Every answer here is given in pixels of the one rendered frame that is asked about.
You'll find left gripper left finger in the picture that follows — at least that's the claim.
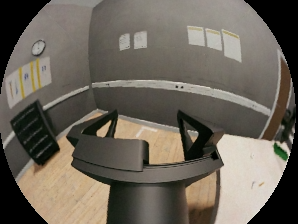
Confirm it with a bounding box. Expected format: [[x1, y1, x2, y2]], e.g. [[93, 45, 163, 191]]
[[70, 109, 118, 138]]

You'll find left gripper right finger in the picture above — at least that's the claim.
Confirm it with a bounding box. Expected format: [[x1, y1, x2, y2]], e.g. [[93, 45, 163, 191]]
[[177, 110, 225, 161]]

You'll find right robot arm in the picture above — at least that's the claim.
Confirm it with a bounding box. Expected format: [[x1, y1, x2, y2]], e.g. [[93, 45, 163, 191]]
[[281, 106, 296, 131]]

